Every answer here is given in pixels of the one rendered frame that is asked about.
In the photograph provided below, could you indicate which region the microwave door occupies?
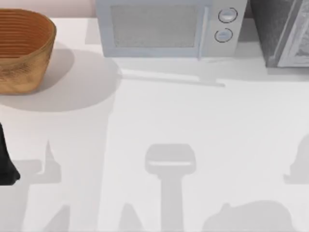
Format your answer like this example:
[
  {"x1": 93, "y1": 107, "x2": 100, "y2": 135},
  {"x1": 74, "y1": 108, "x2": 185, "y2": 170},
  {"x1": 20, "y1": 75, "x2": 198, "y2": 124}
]
[{"x1": 95, "y1": 0, "x2": 210, "y2": 58}]

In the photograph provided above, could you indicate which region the pale microwave oven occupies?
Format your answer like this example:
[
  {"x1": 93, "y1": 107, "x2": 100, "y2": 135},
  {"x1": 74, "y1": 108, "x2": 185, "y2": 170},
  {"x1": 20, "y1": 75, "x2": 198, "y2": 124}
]
[{"x1": 94, "y1": 0, "x2": 248, "y2": 61}]

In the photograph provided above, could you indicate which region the round microwave knob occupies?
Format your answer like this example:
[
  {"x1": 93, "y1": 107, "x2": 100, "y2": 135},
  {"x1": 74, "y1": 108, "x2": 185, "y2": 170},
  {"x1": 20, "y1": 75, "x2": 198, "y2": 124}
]
[
  {"x1": 214, "y1": 27, "x2": 234, "y2": 44},
  {"x1": 217, "y1": 7, "x2": 239, "y2": 24}
]

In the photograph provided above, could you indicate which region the brown woven basket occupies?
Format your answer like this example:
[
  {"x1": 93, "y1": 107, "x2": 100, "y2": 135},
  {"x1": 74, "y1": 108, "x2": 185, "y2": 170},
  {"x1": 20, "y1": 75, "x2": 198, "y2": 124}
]
[{"x1": 0, "y1": 8, "x2": 57, "y2": 95}]

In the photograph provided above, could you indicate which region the microwave door handle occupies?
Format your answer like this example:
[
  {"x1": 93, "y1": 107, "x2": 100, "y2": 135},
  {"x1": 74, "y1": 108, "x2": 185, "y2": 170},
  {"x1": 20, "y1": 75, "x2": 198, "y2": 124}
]
[{"x1": 197, "y1": 6, "x2": 209, "y2": 61}]

